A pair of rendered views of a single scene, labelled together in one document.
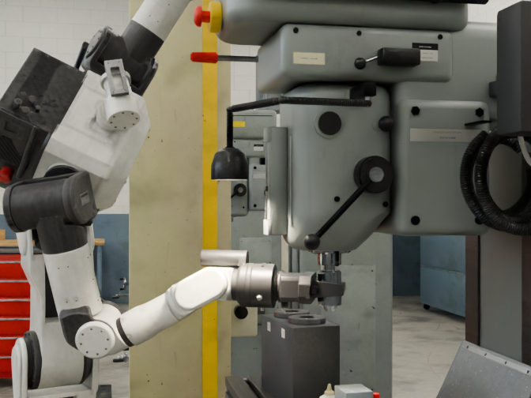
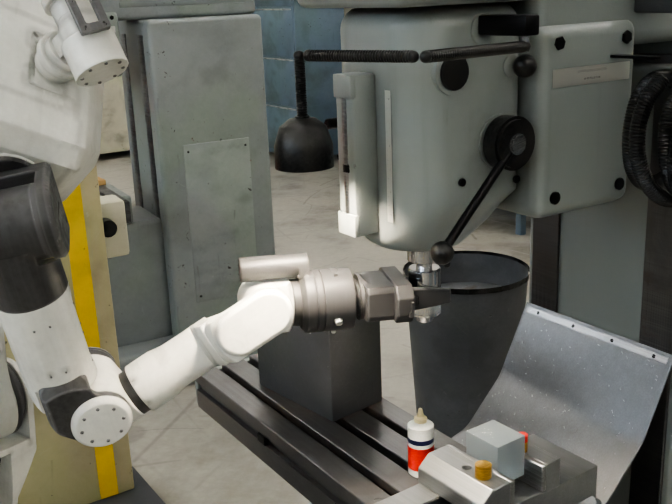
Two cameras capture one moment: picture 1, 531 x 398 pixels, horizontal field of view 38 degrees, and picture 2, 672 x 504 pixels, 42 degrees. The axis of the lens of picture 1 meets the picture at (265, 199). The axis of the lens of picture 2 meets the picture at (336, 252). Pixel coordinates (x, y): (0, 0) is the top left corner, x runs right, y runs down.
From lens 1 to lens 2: 0.65 m
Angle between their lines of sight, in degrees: 26
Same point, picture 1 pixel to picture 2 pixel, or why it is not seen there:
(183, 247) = not seen: hidden behind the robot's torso
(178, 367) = not seen: hidden behind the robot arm
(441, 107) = (587, 35)
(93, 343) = (101, 427)
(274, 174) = (361, 147)
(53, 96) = not seen: outside the picture
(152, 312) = (180, 363)
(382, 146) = (513, 97)
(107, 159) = (74, 137)
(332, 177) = (455, 151)
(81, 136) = (23, 101)
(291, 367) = (327, 371)
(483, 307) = (567, 267)
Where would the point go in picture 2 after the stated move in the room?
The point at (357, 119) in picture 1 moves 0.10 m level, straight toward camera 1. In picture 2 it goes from (485, 61) to (521, 67)
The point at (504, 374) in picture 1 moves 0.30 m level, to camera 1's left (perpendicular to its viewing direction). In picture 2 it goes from (612, 355) to (451, 390)
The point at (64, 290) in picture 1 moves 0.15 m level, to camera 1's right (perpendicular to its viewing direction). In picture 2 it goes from (45, 362) to (167, 341)
